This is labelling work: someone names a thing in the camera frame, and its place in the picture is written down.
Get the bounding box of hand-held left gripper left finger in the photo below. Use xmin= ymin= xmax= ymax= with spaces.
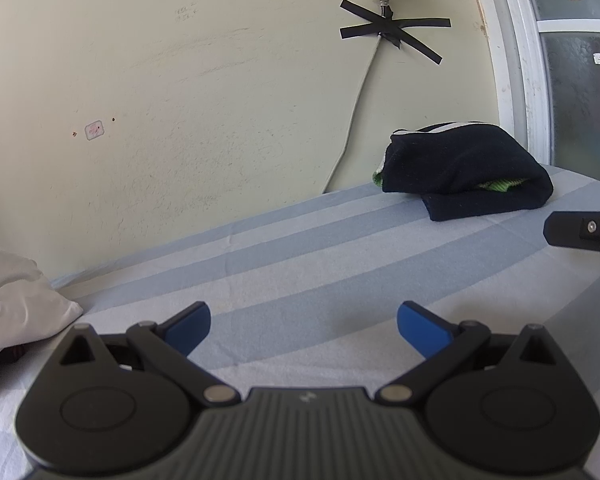
xmin=60 ymin=301 xmax=241 ymax=406

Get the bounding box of frosted window pane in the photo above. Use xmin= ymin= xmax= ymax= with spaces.
xmin=517 ymin=0 xmax=600 ymax=187

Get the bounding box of white cable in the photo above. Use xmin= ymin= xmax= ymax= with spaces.
xmin=322 ymin=35 xmax=384 ymax=195

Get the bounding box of white crumpled cloth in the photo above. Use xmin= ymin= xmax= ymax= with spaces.
xmin=0 ymin=240 xmax=85 ymax=354

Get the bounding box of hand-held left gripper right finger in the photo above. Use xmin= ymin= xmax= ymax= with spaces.
xmin=375 ymin=301 xmax=559 ymax=406

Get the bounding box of white window frame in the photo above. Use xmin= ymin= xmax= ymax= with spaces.
xmin=462 ymin=0 xmax=600 ymax=162

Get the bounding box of navy green striped knit sweater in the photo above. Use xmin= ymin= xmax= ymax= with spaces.
xmin=371 ymin=121 xmax=555 ymax=223

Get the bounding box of black tape cross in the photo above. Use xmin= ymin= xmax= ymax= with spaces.
xmin=339 ymin=0 xmax=452 ymax=66

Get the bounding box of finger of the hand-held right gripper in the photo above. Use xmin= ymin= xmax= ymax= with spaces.
xmin=543 ymin=188 xmax=600 ymax=251

